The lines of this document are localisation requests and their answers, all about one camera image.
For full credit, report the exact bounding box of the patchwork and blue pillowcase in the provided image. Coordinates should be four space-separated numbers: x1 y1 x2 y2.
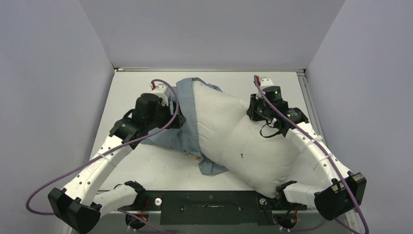
141 78 228 176

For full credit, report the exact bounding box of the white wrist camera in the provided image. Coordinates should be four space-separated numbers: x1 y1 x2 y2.
150 82 170 106
257 77 274 90

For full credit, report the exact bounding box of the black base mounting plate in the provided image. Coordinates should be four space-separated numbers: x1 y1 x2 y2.
123 191 307 225

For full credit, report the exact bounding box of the cream white pillow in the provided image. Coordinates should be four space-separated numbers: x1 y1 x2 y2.
192 81 299 198

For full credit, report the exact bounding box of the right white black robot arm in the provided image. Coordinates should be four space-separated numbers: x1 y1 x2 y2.
246 86 367 221

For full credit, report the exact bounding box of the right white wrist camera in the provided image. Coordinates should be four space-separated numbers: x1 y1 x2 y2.
257 77 274 90

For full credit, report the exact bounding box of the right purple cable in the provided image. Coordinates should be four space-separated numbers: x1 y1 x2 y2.
253 75 370 234

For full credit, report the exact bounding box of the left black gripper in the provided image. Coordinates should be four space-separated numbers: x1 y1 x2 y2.
145 99 184 130

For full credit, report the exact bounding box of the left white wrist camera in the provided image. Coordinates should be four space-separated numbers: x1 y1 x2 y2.
150 82 170 106

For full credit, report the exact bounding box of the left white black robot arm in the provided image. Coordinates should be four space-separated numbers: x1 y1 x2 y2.
48 92 176 234

